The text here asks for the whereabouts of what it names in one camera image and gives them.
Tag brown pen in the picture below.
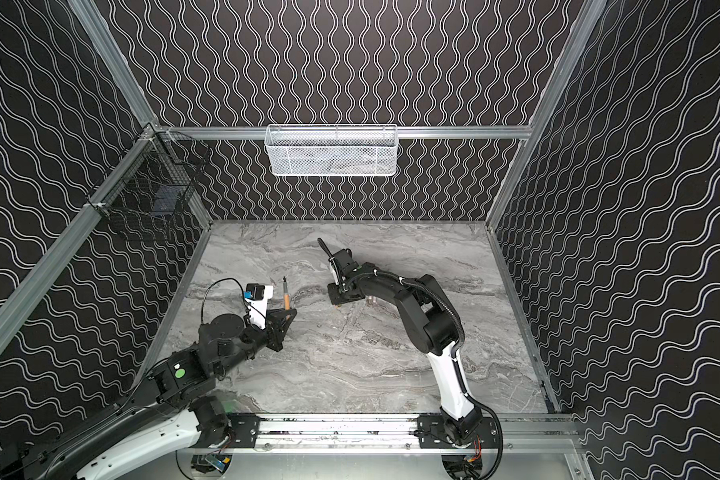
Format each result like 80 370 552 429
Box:
282 276 291 310

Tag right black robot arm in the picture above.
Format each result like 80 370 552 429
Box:
327 249 483 446

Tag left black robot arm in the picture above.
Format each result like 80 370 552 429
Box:
0 308 297 479

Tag aluminium horizontal back bar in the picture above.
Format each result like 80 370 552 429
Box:
159 124 532 141

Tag aluminium left side bar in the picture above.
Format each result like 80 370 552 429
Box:
0 123 156 356

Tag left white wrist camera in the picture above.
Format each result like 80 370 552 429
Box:
244 283 274 330

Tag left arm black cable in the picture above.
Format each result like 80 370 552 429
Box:
200 277 265 325

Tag white wire mesh basket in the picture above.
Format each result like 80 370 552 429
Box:
264 124 400 177

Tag black wire basket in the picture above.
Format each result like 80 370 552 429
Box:
95 131 211 243

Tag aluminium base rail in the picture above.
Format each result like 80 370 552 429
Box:
222 413 579 455

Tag aluminium corner post left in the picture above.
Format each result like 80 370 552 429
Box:
69 0 158 126

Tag aluminium corner post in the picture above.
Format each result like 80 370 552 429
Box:
69 0 158 126
486 0 607 231

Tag aluminium corner post right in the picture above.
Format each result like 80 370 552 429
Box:
486 0 607 231

